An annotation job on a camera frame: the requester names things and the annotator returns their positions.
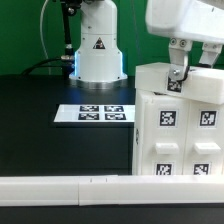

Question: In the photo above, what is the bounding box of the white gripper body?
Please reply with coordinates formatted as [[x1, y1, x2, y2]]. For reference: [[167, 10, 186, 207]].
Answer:
[[145, 0, 224, 44]]

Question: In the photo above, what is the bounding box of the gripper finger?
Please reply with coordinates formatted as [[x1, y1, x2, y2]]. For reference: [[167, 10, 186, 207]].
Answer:
[[169, 37, 193, 81], [199, 42, 223, 67]]

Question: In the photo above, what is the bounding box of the white cabinet top bar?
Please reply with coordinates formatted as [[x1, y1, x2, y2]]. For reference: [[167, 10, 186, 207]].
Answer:
[[135, 62, 224, 105]]

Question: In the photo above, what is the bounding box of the white cabinet door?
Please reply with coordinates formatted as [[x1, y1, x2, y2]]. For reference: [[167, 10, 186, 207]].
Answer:
[[183, 101, 224, 175], [141, 96, 189, 175]]

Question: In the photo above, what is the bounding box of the white cabinet body box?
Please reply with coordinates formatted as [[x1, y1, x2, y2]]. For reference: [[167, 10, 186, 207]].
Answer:
[[132, 90, 224, 176]]

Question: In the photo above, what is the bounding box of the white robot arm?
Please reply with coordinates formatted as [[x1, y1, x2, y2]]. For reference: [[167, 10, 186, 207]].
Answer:
[[70, 0, 224, 88]]

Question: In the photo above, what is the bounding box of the black cable bundle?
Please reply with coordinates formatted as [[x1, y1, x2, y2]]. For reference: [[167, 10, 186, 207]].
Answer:
[[20, 57, 76, 76]]

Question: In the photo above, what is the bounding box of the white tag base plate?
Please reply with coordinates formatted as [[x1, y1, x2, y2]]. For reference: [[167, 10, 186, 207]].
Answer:
[[54, 104, 135, 123]]

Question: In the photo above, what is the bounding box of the white hanging cable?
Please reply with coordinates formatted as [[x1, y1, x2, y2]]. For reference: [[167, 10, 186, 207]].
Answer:
[[39, 0, 54, 76]]

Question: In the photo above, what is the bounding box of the white front fence rail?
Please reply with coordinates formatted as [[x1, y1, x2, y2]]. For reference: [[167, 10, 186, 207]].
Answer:
[[0, 175, 224, 206]]

